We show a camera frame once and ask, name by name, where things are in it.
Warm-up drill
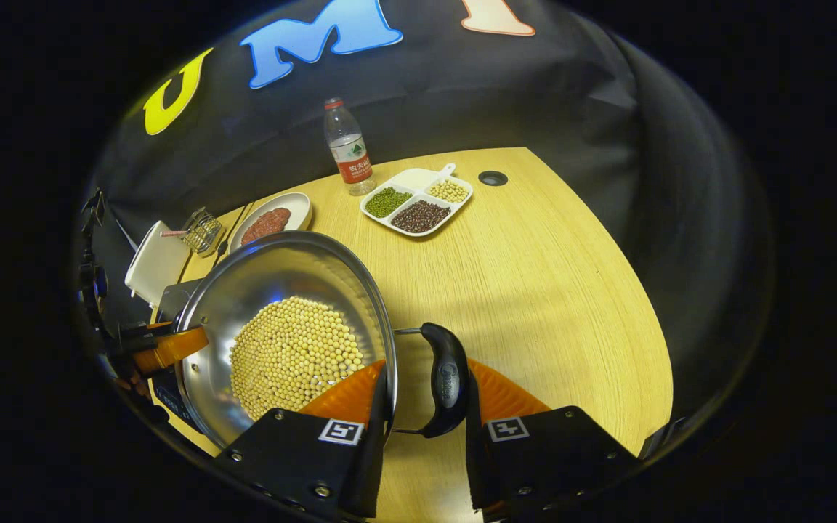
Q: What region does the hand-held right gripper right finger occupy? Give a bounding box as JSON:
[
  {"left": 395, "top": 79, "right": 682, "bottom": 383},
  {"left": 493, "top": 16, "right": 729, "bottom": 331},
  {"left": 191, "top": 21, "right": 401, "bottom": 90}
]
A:
[{"left": 464, "top": 357, "right": 641, "bottom": 518}]

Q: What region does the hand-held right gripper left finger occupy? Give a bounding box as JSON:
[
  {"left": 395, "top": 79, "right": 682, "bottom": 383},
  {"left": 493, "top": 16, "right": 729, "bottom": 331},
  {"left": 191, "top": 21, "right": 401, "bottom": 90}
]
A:
[{"left": 214, "top": 360, "right": 391, "bottom": 520}]

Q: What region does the steel pot with black handles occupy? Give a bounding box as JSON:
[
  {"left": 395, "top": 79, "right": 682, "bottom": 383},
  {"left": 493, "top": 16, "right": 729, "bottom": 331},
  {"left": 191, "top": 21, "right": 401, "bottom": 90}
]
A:
[{"left": 174, "top": 231, "right": 472, "bottom": 450}]

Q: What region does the white toaster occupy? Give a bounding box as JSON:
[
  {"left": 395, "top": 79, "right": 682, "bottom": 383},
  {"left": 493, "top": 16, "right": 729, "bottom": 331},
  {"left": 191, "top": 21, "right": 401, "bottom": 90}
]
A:
[{"left": 124, "top": 220, "right": 193, "bottom": 307}]

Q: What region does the pile of soybeans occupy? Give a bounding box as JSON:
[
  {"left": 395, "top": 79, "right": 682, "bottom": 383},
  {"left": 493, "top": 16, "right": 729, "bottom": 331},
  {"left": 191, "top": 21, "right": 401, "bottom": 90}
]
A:
[{"left": 228, "top": 296, "right": 366, "bottom": 422}]

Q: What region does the round white plate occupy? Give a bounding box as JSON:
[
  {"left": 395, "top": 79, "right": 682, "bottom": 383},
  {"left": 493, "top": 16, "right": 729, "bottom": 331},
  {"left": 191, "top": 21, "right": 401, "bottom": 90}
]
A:
[{"left": 228, "top": 192, "right": 313, "bottom": 254}]

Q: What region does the white divided dish of beans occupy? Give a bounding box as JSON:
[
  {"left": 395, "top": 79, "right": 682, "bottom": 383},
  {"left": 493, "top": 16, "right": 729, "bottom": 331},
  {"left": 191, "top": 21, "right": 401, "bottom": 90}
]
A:
[{"left": 360, "top": 163, "right": 474, "bottom": 238}]

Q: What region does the clear plastic water bottle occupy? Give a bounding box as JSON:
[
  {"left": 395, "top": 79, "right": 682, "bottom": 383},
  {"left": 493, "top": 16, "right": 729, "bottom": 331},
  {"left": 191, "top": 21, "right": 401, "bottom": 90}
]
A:
[{"left": 323, "top": 97, "right": 376, "bottom": 197}]

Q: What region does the small wire basket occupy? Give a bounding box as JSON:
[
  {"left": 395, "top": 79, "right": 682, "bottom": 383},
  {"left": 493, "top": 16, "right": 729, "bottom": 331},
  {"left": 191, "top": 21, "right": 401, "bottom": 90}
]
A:
[{"left": 181, "top": 207, "right": 225, "bottom": 258}]

